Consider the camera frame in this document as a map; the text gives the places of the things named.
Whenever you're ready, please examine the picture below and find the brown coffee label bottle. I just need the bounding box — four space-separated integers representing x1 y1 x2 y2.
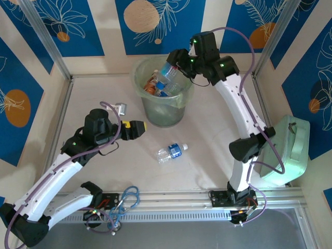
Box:
143 77 158 95

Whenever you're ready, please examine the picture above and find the grey metal mesh bin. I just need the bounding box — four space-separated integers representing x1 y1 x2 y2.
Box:
132 56 195 128

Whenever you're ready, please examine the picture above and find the clear plastic clip holder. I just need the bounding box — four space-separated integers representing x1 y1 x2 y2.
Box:
107 102 128 117

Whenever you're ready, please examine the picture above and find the blue-label bottle white cap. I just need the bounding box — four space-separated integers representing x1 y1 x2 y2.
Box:
155 143 189 165

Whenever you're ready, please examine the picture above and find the pale green zipper case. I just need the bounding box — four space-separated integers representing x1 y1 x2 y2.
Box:
260 115 311 187

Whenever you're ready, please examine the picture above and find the aluminium side rail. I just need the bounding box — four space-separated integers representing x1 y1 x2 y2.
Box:
253 75 295 187
46 76 75 187

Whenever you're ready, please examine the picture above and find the blue cable bundle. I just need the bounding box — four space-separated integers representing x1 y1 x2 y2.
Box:
107 185 141 232

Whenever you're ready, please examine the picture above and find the aluminium frame post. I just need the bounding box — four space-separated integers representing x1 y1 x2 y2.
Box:
252 0 299 78
19 0 73 81

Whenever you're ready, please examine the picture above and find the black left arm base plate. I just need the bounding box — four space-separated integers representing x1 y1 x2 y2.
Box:
97 191 124 210

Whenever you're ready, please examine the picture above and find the long aluminium base rail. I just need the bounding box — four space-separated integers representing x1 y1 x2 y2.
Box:
51 188 306 212

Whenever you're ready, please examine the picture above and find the slotted grey cable duct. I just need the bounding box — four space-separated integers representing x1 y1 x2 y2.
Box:
61 209 233 224

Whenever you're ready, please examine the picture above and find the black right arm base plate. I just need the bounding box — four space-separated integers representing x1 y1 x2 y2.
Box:
209 189 259 210

